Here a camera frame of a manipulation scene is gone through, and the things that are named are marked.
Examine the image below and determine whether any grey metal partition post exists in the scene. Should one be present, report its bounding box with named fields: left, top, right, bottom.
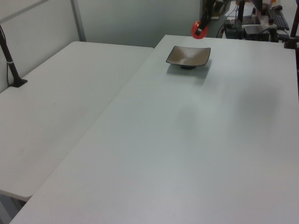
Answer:
left=71, top=0, right=86, bottom=43

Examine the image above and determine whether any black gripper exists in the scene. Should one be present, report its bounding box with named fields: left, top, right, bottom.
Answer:
left=197, top=0, right=225, bottom=34

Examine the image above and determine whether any red apple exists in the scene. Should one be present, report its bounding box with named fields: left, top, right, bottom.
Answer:
left=191, top=20, right=209, bottom=40

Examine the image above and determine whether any black computer keyboard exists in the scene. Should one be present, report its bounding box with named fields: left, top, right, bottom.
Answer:
left=268, top=8, right=291, bottom=30

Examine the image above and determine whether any black controller box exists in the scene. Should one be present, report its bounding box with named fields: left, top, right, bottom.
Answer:
left=243, top=25, right=272, bottom=41

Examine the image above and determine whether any black camera stand pole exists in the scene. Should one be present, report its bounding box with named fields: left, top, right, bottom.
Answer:
left=0, top=24, right=28, bottom=89

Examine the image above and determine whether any square brown ceramic plate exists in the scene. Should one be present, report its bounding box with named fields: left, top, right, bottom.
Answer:
left=165, top=45, right=212, bottom=70

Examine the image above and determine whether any flat black box device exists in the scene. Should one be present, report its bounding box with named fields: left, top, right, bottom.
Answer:
left=242, top=14, right=262, bottom=25

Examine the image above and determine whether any dark clamp mounted pole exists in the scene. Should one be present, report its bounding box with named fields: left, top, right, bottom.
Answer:
left=283, top=0, right=299, bottom=50

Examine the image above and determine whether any dark green electronics box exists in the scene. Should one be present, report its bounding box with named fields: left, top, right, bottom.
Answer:
left=223, top=19, right=242, bottom=39

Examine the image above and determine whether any thin dark upright pole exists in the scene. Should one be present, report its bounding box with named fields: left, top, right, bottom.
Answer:
left=237, top=0, right=246, bottom=24

